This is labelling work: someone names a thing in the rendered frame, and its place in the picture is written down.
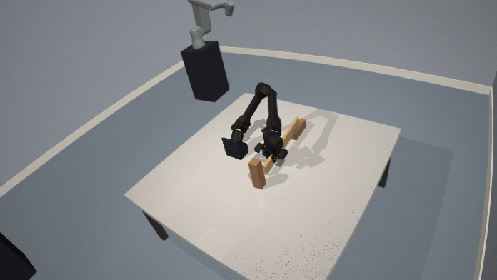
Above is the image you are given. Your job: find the long wooden bed rail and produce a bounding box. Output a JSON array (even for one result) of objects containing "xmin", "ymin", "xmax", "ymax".
[{"xmin": 263, "ymin": 116, "xmax": 300, "ymax": 174}]

